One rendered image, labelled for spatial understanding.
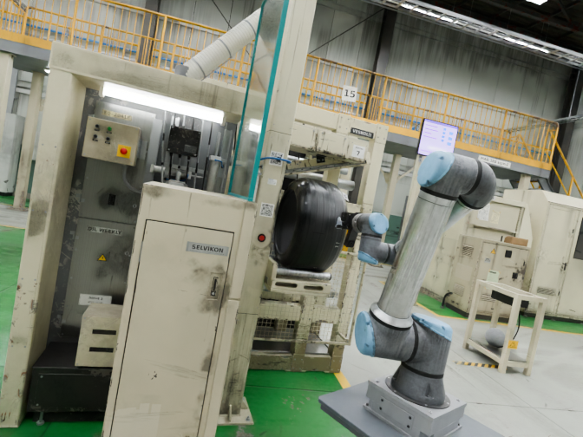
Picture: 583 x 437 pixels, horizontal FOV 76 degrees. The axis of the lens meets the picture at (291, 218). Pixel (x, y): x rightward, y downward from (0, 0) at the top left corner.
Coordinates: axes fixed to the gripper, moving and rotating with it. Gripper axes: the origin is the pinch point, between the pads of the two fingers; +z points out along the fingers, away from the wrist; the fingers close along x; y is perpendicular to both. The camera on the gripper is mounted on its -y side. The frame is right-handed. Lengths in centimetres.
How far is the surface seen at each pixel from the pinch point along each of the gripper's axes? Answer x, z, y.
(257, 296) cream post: 27, 35, -43
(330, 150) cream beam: -15, 46, 52
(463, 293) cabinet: -389, 273, -59
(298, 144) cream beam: 8, 47, 52
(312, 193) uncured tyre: 9.8, 13.8, 17.4
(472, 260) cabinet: -390, 262, -6
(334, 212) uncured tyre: -1.9, 8.8, 8.3
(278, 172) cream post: 27.0, 25.6, 27.9
